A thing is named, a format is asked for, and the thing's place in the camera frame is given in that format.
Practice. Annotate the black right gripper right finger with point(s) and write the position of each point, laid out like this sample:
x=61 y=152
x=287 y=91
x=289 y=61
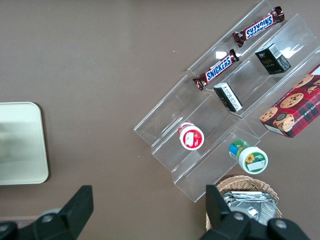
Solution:
x=217 y=207

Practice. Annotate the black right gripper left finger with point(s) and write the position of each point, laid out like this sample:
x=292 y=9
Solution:
x=77 y=212

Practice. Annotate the light wicker basket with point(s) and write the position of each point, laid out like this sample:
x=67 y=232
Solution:
x=245 y=181

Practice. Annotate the cream plastic tray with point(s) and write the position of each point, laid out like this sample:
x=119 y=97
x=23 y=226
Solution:
x=22 y=145

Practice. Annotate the silver foil packets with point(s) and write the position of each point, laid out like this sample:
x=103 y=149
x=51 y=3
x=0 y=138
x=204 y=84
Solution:
x=252 y=205

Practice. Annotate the green lid yogurt cup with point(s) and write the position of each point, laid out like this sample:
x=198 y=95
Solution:
x=251 y=158

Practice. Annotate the red lid yogurt cup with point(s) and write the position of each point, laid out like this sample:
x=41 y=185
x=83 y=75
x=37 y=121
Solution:
x=191 y=137

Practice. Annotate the clear acrylic tiered shelf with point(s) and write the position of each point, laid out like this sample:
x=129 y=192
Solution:
x=175 y=117

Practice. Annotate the small black box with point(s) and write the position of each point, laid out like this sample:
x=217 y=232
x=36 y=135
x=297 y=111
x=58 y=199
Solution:
x=271 y=60
x=228 y=97

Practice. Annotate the red tartan cookie box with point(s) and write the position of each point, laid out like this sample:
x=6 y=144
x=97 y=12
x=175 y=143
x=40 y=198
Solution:
x=297 y=107

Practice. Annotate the Snickers chocolate bar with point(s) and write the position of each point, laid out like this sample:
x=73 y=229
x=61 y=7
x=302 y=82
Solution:
x=217 y=68
x=258 y=26

